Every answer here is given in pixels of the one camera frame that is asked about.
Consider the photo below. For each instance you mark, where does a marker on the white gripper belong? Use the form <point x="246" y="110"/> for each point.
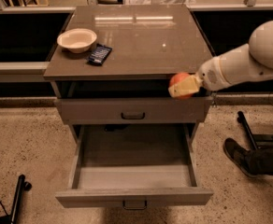
<point x="209" y="75"/>

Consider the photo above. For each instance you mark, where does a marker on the red apple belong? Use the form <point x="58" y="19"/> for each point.
<point x="181" y="86"/>

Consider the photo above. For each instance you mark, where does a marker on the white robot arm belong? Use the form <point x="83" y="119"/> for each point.
<point x="251" y="62"/>

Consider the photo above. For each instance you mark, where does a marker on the grey drawer cabinet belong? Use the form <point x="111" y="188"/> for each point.
<point x="149" y="45"/>

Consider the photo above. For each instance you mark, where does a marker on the open middle drawer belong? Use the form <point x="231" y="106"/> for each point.
<point x="134" y="167"/>

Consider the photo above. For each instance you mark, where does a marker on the closed top drawer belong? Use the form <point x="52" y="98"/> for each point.
<point x="133" y="110"/>

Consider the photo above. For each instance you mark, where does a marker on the black chair leg right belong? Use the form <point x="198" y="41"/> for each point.
<point x="257" y="141"/>

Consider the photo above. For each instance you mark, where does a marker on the black shoe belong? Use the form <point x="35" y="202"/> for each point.
<point x="237" y="154"/>

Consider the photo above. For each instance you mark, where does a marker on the blue snack packet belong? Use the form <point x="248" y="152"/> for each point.
<point x="99" y="54"/>

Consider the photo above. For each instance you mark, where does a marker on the dark trouser leg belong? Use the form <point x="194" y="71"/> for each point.
<point x="260" y="162"/>

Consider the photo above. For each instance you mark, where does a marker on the white paper bowl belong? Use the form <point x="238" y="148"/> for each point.
<point x="77" y="40"/>

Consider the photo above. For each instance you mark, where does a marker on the black stand leg left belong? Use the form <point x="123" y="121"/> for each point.
<point x="21" y="187"/>

